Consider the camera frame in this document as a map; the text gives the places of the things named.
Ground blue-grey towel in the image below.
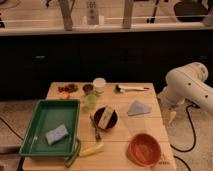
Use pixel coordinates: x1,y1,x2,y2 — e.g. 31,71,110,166
127,101,152,116

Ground red bowl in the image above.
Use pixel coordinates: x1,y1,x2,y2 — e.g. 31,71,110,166
126,133,161,167

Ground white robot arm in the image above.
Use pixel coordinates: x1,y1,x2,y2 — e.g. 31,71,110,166
158,62,213,125

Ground cream block in bowl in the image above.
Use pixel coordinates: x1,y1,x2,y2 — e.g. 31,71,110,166
98,106,114,129

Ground dark brown bowl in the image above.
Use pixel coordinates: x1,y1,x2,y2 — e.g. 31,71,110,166
94,106,118,131

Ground white cup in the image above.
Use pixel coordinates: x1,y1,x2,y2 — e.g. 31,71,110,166
93,78,106,93

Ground green translucent cup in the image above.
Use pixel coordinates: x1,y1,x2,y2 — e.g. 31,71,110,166
84,94,96,109

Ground small dark cup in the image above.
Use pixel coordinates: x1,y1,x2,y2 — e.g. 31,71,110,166
83,84,94,95

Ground dark red food pieces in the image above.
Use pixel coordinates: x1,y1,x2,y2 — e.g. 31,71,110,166
58,84,78,93

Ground small orange object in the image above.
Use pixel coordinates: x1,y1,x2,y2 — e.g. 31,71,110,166
59,91,70,99

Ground green plastic tray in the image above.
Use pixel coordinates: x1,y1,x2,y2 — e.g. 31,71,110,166
19,99,80,157

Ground blue sponge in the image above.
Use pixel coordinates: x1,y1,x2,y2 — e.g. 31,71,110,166
45,125,68,145

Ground white remote on shelf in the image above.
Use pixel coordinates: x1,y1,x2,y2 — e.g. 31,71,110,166
86,0,99,25

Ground black cable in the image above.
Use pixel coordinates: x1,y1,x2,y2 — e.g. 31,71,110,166
170,104,200,154

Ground white handled brush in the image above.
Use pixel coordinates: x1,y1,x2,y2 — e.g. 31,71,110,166
115,84,149,93

